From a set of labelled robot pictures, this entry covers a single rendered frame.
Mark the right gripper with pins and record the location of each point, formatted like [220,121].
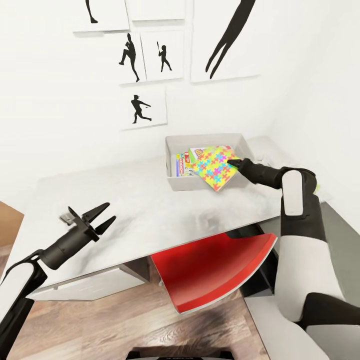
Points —
[253,172]

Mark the sliding door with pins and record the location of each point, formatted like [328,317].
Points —
[10,223]

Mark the board game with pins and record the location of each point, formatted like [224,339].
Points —
[181,169]
[194,153]

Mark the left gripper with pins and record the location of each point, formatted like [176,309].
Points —
[75,239]

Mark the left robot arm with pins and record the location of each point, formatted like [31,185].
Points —
[27,275]

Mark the jigsaw puzzle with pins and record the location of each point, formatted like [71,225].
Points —
[214,167]

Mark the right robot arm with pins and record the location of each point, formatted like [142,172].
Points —
[306,290]

